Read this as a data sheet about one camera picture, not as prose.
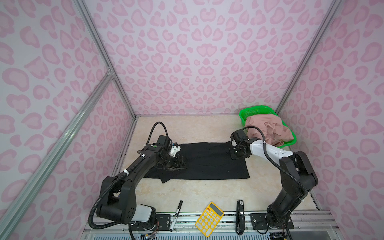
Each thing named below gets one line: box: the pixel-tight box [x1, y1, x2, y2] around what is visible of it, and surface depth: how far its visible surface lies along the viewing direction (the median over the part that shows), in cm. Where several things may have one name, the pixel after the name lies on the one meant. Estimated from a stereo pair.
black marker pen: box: [169, 200, 184, 232], surface depth 76 cm
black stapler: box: [235, 199, 245, 236], surface depth 74 cm
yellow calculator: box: [195, 202, 225, 238], surface depth 75 cm
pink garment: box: [245, 114, 294, 147], surface depth 93 cm
